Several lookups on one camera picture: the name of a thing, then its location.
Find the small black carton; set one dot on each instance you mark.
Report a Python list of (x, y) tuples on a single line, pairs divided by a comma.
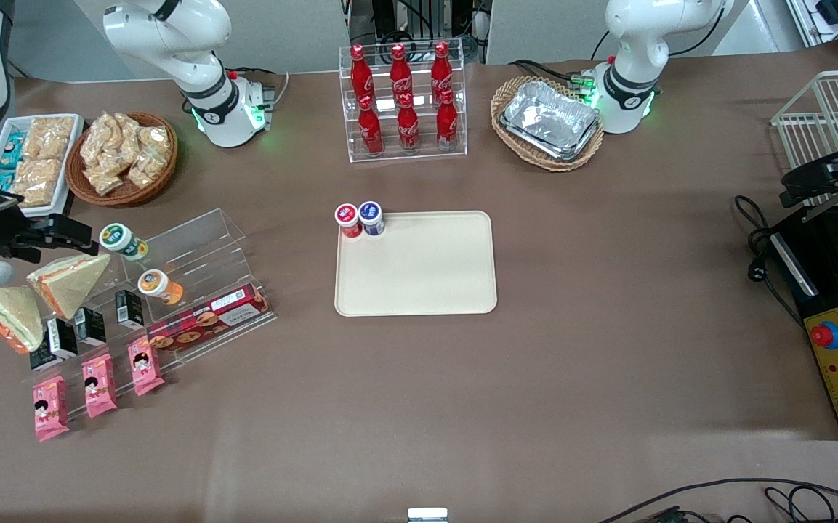
[(42, 356), (90, 327), (129, 309), (64, 338)]

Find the blue gum jar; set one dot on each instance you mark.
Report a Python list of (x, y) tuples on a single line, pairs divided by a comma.
[(371, 215)]

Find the white rectangular dish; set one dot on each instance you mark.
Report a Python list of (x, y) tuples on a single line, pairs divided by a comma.
[(66, 156)]

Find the beige plastic tray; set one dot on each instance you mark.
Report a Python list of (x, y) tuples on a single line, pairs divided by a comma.
[(418, 269)]

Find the pink snack packet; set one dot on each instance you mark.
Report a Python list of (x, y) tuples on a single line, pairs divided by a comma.
[(145, 367), (99, 386), (50, 410)]

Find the clear acrylic bottle rack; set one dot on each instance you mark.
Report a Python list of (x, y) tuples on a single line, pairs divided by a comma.
[(404, 156)]

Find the clear bag of fried snacks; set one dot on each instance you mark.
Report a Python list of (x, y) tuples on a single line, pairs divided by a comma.
[(104, 180), (97, 142), (155, 140), (146, 168), (128, 132)]

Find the aluminium foil tray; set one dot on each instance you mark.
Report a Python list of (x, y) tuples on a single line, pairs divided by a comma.
[(549, 120)]

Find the clear acrylic tiered stand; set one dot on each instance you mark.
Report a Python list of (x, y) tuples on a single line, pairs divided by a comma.
[(200, 254)]

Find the red cookie box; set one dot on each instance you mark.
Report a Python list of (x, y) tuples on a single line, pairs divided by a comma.
[(208, 319)]

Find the red cola bottle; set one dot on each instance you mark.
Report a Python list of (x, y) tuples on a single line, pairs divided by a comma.
[(441, 69), (371, 131), (400, 71), (447, 123), (361, 73), (408, 127)]

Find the orange gum jar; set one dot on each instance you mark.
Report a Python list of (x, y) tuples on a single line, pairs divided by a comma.
[(157, 283)]

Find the red gum jar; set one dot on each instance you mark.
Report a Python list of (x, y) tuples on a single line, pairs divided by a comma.
[(348, 218)]

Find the black sealing machine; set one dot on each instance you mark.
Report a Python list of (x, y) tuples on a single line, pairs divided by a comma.
[(818, 290)]

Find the triangle sandwich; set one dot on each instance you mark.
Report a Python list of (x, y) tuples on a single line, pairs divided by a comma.
[(70, 283), (8, 316)]

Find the black equipment stand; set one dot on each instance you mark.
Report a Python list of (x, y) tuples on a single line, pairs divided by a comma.
[(389, 14)]

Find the tan wicker basket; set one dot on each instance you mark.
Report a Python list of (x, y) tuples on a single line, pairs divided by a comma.
[(535, 163)]

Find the clear bag of crackers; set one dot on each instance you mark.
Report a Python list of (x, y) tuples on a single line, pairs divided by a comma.
[(49, 136), (37, 181)]

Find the brown wicker snack basket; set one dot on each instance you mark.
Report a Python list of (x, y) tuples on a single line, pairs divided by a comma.
[(128, 195)]

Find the green gum jar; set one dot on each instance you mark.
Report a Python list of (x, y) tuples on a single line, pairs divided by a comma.
[(119, 238)]

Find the blue snack packet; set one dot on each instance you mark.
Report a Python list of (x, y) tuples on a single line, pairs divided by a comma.
[(13, 151), (4, 180)]

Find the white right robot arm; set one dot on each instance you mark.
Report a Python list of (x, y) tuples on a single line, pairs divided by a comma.
[(171, 36)]

